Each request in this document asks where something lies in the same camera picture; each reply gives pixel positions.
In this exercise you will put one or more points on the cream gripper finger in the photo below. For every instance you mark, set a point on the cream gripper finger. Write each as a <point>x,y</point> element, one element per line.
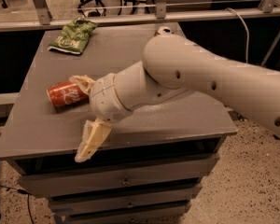
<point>85,83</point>
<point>94,134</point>

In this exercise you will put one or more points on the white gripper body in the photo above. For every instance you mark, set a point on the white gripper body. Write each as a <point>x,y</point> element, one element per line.
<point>104,97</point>

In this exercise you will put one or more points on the red coke can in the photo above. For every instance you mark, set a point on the red coke can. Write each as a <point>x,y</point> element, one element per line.
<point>65,93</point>

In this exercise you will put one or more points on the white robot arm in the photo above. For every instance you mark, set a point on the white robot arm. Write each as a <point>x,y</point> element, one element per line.
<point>170,65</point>

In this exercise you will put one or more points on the gold soda can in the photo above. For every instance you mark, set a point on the gold soda can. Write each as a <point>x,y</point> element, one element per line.
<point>164,31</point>

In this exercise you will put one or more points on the green chip bag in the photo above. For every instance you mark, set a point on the green chip bag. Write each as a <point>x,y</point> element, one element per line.
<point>74,37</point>

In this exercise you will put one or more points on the grey drawer cabinet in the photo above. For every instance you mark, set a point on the grey drawer cabinet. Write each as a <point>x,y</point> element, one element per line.
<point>151,164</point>

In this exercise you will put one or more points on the metal railing frame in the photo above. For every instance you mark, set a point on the metal railing frame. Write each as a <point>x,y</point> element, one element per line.
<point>244,30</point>

